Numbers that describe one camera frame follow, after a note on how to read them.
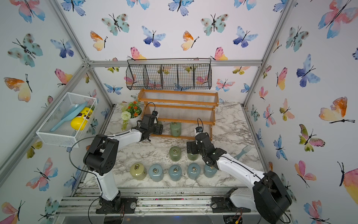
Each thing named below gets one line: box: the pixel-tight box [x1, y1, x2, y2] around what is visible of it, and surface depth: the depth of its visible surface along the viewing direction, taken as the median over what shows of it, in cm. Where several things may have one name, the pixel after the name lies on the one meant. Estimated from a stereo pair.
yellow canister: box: [129, 162, 147, 181], surface depth 80 cm
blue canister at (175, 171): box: [168, 164, 183, 182], surface depth 80 cm
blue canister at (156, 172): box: [148, 163, 165, 182], surface depth 80 cm
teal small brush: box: [234, 144, 253, 161], surface depth 96 cm
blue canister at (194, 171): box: [186, 162, 201, 180], surface depth 81 cm
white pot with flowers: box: [121, 100, 143, 131], surface depth 100 cm
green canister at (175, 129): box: [170, 121, 182, 137], surface depth 98 cm
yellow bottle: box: [70, 106, 93, 131], surface depth 72 cm
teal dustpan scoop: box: [49, 101, 89, 132], surface depth 70 cm
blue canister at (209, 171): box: [203, 164, 218, 178], surface depth 81 cm
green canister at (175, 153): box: [169, 146, 182, 162], surface depth 88 cm
